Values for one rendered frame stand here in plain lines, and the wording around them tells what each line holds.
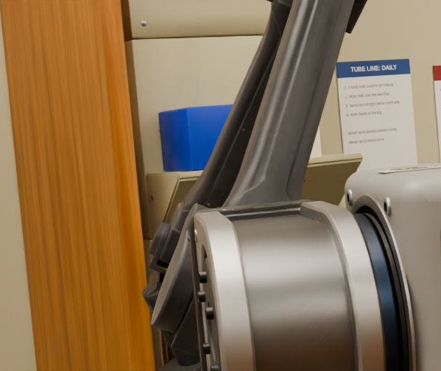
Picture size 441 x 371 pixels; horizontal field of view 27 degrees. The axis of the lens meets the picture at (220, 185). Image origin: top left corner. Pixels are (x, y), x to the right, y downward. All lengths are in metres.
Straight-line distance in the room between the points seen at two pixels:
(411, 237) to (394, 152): 1.73
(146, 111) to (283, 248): 0.93
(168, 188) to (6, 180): 0.52
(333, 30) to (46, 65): 0.80
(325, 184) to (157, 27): 0.35
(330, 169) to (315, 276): 0.96
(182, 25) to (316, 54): 0.67
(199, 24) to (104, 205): 0.32
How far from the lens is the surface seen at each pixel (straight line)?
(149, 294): 1.13
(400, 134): 2.19
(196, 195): 1.06
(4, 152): 1.76
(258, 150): 0.73
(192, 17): 1.44
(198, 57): 1.43
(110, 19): 1.29
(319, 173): 1.41
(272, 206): 0.57
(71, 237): 1.48
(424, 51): 2.26
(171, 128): 1.35
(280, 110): 0.75
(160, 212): 1.35
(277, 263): 0.47
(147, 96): 1.39
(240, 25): 1.48
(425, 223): 0.45
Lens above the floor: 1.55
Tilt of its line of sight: 3 degrees down
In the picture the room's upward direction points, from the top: 5 degrees counter-clockwise
